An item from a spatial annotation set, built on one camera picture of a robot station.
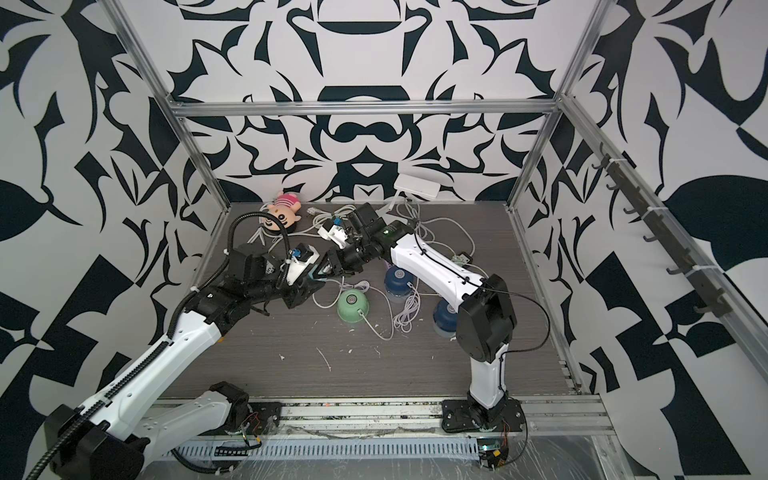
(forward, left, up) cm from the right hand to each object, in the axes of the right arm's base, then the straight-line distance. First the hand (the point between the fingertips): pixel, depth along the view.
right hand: (317, 272), depth 74 cm
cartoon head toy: (+37, +20, -16) cm, 45 cm away
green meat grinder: (-2, -6, -13) cm, 15 cm away
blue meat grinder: (+5, -20, -13) cm, 24 cm away
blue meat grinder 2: (-6, -32, -14) cm, 36 cm away
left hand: (+2, +1, -1) cm, 3 cm away
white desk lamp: (+32, -26, -1) cm, 42 cm away
